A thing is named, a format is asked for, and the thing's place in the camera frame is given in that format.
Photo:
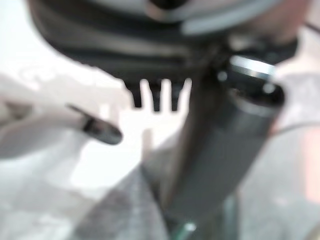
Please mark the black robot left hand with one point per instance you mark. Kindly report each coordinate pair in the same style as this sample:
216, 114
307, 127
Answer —
140, 47

